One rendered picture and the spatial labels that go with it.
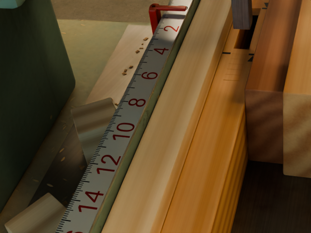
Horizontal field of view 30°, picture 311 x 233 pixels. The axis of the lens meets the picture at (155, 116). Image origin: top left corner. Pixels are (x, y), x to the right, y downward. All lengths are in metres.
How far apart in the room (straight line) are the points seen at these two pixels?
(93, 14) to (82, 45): 1.62
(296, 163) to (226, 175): 0.05
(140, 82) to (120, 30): 0.33
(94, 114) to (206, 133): 0.19
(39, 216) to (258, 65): 0.18
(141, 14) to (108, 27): 1.54
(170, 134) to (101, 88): 0.28
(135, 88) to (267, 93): 0.06
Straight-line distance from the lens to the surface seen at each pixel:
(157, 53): 0.30
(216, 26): 0.32
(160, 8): 0.33
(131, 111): 0.27
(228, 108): 0.28
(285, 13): 0.33
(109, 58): 0.57
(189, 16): 0.33
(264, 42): 0.31
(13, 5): 0.27
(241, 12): 0.31
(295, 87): 0.27
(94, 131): 0.44
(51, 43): 0.49
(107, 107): 0.45
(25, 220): 0.40
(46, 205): 0.40
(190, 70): 0.29
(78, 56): 0.59
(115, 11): 2.21
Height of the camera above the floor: 1.13
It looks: 42 degrees down
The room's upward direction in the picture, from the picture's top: 11 degrees counter-clockwise
